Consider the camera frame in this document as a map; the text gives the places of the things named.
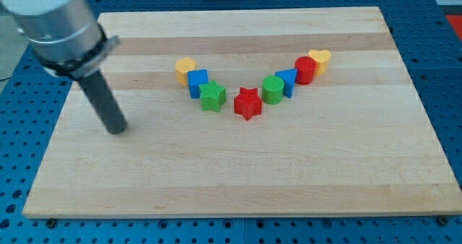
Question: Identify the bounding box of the blue cube block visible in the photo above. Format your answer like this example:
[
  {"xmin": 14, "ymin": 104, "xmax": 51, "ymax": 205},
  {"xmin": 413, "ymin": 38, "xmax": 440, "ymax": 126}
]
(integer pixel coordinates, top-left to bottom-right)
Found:
[{"xmin": 188, "ymin": 69, "xmax": 209, "ymax": 99}]

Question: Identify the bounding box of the green cylinder block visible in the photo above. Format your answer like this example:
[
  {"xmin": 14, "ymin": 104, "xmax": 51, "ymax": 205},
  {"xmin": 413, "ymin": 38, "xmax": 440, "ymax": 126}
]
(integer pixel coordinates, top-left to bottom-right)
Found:
[{"xmin": 262, "ymin": 75, "xmax": 284, "ymax": 105}]

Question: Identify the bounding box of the green star block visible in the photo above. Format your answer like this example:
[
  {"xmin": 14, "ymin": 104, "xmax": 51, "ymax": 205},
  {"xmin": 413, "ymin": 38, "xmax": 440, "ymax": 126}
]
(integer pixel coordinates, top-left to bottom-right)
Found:
[{"xmin": 199, "ymin": 80, "xmax": 227, "ymax": 113}]

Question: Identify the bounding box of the red cylinder block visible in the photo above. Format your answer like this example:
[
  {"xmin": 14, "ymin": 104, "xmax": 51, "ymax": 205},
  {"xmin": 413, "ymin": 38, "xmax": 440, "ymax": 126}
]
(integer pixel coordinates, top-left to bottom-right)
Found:
[{"xmin": 295, "ymin": 56, "xmax": 317, "ymax": 85}]

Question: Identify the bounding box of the red star block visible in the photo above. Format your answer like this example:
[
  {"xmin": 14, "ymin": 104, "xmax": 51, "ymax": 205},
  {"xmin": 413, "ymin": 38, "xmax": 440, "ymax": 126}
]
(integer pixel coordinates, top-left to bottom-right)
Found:
[{"xmin": 234, "ymin": 87, "xmax": 263, "ymax": 121}]

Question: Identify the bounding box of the yellow heart block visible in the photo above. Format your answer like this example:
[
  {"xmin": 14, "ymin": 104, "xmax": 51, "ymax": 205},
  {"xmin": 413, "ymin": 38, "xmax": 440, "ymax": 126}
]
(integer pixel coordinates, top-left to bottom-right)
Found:
[{"xmin": 308, "ymin": 50, "xmax": 331, "ymax": 77}]

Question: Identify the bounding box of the light wooden board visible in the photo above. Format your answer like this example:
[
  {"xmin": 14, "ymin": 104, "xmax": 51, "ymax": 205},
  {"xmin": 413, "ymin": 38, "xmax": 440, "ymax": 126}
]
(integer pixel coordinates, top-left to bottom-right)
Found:
[{"xmin": 23, "ymin": 6, "xmax": 461, "ymax": 219}]

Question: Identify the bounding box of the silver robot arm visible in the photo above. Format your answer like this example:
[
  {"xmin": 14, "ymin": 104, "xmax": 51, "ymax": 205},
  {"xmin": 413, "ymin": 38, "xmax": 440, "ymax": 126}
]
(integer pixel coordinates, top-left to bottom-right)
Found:
[{"xmin": 1, "ymin": 0, "xmax": 120, "ymax": 80}]

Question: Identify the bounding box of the yellow hexagon block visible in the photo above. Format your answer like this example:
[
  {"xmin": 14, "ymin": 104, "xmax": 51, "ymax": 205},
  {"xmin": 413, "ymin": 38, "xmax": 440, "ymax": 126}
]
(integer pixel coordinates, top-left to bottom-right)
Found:
[{"xmin": 175, "ymin": 57, "xmax": 197, "ymax": 86}]

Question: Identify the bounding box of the dark grey pointer rod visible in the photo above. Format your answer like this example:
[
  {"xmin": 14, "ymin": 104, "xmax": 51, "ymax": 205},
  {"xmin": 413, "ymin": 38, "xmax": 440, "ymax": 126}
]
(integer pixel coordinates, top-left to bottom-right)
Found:
[{"xmin": 78, "ymin": 70, "xmax": 127, "ymax": 135}]

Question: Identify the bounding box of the blue triangle block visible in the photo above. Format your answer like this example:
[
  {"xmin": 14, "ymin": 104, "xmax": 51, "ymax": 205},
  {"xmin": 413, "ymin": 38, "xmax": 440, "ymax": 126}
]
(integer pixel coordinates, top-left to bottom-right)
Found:
[{"xmin": 275, "ymin": 69, "xmax": 297, "ymax": 98}]

